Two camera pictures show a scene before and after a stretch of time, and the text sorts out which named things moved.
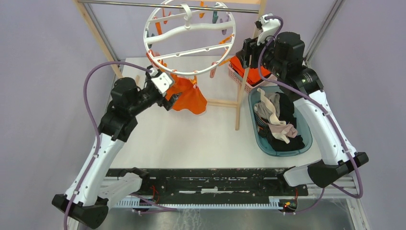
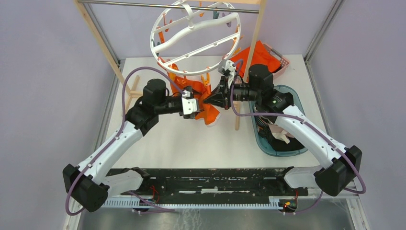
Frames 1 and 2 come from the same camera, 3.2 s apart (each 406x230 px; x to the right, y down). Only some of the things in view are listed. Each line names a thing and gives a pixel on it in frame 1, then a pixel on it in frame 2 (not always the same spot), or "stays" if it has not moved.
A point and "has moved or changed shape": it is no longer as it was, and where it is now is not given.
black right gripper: x=251 y=47 → x=222 y=99
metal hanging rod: x=174 y=6 stays
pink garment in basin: x=282 y=132 stays
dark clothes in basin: x=287 y=116 stays
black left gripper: x=168 y=104 → x=191 y=116
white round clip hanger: x=189 y=38 has moved or changed shape
